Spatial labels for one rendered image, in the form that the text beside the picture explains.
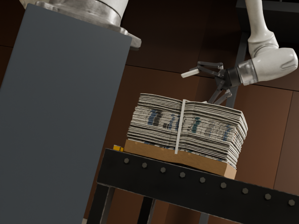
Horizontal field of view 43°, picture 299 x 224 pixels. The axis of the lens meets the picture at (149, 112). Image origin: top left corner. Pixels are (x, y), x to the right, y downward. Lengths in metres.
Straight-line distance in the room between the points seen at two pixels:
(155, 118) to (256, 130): 3.10
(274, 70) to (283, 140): 2.96
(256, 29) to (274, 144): 2.91
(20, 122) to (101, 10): 0.27
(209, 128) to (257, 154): 3.07
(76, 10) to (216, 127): 0.72
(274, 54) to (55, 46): 0.93
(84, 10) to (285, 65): 0.88
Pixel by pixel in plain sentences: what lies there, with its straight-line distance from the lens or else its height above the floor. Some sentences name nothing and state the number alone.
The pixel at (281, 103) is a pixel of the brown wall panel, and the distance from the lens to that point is 4.46.
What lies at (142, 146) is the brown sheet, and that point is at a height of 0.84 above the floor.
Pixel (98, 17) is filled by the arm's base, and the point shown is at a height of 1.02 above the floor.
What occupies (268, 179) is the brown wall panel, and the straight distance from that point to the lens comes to 4.34.
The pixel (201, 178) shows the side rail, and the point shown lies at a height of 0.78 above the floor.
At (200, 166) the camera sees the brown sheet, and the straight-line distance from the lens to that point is 1.30.
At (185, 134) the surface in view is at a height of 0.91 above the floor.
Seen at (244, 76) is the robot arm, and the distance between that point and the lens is 1.45.
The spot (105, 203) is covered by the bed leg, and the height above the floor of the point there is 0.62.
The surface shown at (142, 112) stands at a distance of 1.39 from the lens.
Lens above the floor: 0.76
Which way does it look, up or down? 8 degrees up
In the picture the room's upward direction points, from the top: 14 degrees clockwise
